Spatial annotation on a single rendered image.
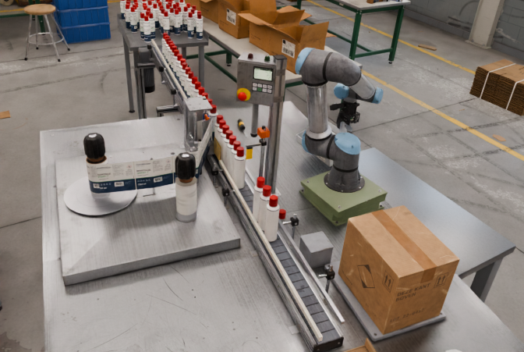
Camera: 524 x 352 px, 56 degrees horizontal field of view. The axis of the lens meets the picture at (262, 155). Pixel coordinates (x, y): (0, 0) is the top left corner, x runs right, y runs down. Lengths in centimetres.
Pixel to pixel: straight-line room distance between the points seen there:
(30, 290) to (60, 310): 131
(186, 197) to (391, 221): 79
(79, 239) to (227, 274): 59
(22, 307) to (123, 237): 120
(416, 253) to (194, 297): 78
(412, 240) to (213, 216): 83
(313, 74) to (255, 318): 95
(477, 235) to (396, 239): 70
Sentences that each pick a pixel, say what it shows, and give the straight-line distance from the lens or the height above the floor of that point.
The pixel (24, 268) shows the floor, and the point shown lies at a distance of 333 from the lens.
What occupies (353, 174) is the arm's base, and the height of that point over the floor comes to 98.
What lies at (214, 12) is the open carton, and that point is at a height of 87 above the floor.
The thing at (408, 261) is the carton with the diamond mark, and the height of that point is 112.
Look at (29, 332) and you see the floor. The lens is 298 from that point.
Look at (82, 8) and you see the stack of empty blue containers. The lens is 664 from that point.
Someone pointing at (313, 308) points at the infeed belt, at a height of 88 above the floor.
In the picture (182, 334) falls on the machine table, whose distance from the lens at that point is 175.
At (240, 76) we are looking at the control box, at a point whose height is 141.
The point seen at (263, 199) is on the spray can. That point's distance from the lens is 193.
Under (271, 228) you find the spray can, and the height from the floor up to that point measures 95.
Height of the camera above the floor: 220
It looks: 32 degrees down
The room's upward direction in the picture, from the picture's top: 4 degrees clockwise
